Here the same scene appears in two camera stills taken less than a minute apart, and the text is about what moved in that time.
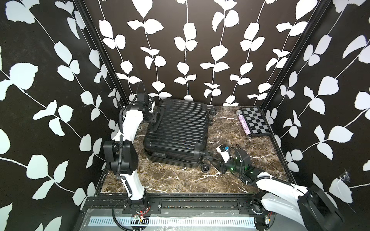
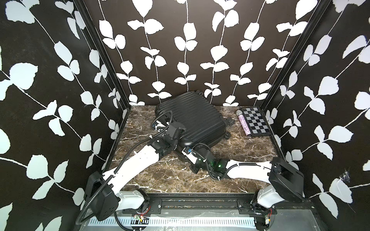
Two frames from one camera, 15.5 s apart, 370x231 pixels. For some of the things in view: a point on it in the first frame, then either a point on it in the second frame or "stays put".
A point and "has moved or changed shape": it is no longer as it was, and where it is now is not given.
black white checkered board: [257, 122] stays put
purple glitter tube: [248, 132] stays put
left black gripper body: [151, 117] to [174, 147]
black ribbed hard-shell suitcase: [180, 134] has moved or changed shape
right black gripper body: [231, 166] to [199, 165]
